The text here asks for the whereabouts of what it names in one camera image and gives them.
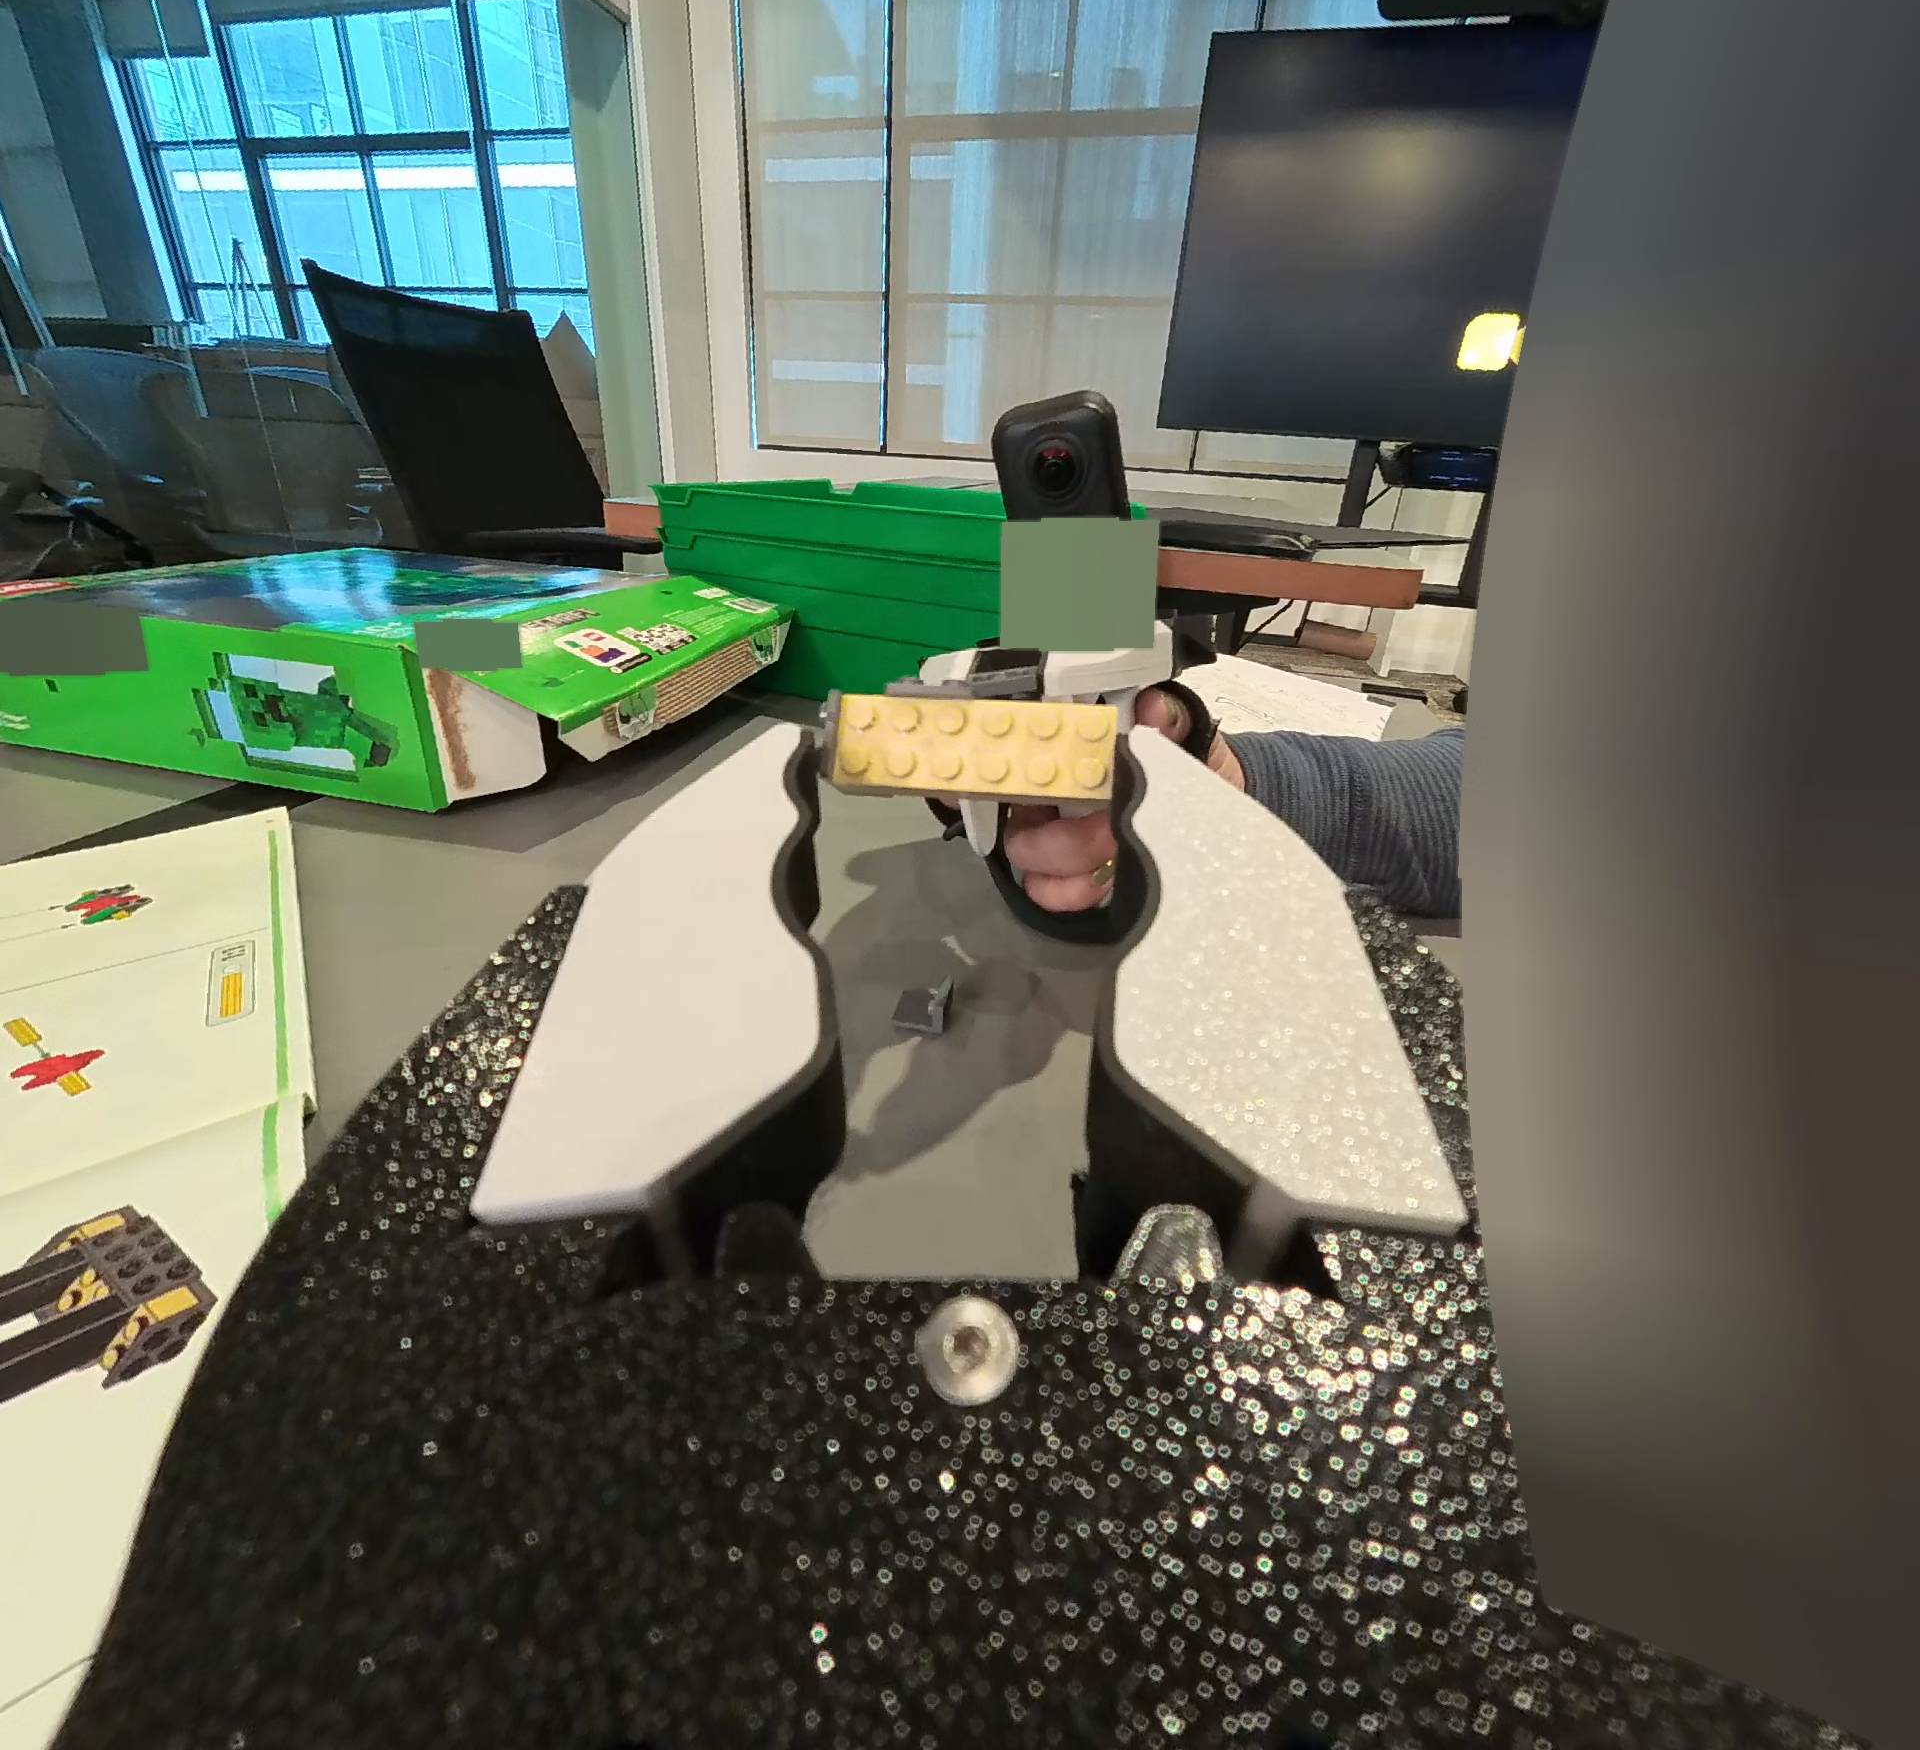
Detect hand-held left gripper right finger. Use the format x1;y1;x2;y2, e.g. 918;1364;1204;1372
1095;722;1472;1285

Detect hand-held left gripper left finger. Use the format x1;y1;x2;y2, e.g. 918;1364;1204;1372
469;722;842;1278

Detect yellow brick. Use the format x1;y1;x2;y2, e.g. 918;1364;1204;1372
817;691;1128;799

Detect grey desk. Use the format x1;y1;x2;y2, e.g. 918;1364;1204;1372
0;669;1479;1408

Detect person's right hand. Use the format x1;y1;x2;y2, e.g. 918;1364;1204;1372
1002;682;1257;918

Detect green plastic crate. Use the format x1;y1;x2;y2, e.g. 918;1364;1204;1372
650;477;1172;701

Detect table with wooden edge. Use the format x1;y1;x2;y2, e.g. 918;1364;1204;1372
1156;504;1472;613

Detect large window with blinds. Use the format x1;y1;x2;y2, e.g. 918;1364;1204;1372
726;0;1502;453

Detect black display stand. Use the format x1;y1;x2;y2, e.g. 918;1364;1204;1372
1328;437;1502;613

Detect large black display screen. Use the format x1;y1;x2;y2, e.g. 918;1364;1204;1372
1156;25;1599;443

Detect green cardboard toy box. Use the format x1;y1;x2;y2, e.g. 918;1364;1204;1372
0;546;798;817

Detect open instruction booklet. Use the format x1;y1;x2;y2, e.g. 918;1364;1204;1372
0;805;321;1408

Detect black mesh office chair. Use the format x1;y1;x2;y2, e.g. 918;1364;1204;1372
300;256;661;566

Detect grey office chair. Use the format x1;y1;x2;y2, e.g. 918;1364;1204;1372
142;363;399;544
22;346;198;537

